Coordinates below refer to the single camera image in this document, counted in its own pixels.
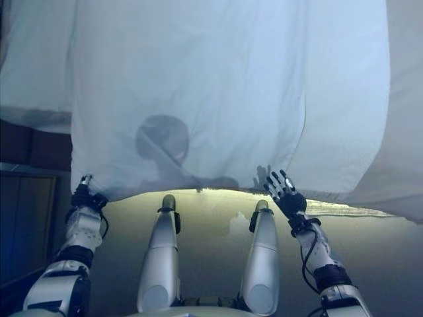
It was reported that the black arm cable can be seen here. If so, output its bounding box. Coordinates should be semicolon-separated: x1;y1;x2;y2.
299;217;327;291
98;211;110;238

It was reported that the silver right robot leg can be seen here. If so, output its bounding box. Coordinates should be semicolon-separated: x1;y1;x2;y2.
239;211;282;314

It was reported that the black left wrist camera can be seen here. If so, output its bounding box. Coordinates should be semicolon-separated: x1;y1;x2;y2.
92;194;109;211

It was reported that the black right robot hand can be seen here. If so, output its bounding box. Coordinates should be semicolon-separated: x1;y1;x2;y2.
263;168;308;221

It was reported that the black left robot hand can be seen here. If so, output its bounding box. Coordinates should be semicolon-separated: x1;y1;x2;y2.
71;174;96;209

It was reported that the brown upholstered bed frame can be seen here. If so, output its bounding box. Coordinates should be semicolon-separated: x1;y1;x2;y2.
0;118;73;166

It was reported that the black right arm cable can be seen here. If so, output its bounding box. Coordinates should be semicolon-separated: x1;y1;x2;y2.
299;217;327;291

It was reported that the white duvet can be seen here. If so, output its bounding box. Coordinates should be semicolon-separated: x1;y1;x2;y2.
67;0;393;202

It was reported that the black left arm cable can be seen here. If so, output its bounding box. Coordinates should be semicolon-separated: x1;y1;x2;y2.
98;211;110;238

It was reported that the dark left robot foot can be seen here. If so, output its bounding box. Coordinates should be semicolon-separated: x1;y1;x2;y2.
161;194;176;212

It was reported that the beige bed runner blanket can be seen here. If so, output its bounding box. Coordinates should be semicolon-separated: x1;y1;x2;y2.
355;0;423;225

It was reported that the wooden nightstand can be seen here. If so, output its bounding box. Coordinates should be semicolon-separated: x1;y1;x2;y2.
0;163;63;298

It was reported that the silver left robot leg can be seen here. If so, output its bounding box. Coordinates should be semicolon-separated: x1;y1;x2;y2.
137;209;182;314

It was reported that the silver robot leg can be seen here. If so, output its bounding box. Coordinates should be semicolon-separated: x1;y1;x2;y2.
239;211;282;314
137;209;182;314

